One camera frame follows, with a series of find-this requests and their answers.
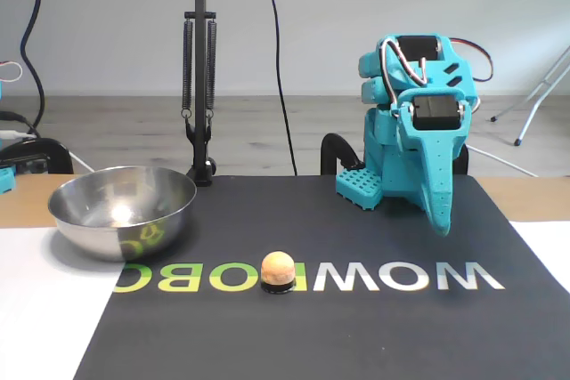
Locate white cable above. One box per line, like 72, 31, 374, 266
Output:
467, 146, 539, 177
66, 150, 97, 174

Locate white wire loop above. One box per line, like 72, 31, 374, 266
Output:
0, 61, 23, 83

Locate black clamp right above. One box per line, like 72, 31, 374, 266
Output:
181, 0, 218, 188

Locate cork ball with black base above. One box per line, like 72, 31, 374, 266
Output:
259, 250, 297, 296

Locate white paper sheet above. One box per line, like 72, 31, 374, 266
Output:
0, 224, 125, 380
509, 219, 570, 303

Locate teal gripper black servo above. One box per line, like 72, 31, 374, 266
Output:
391, 88, 475, 237

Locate black mat with WOWROBO print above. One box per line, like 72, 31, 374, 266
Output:
73, 174, 570, 380

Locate teal robot base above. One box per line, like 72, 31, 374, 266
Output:
334, 143, 428, 214

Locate metal bowl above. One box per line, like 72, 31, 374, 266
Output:
47, 165, 198, 263

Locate teal robot part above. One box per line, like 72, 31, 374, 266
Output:
0, 165, 18, 197

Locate black cable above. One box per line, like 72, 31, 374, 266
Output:
0, 110, 41, 140
262, 0, 298, 176
20, 0, 48, 139

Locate red white black servo wire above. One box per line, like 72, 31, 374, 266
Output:
377, 38, 429, 108
449, 36, 495, 84

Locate white metal stand legs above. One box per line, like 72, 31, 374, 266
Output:
489, 44, 570, 147

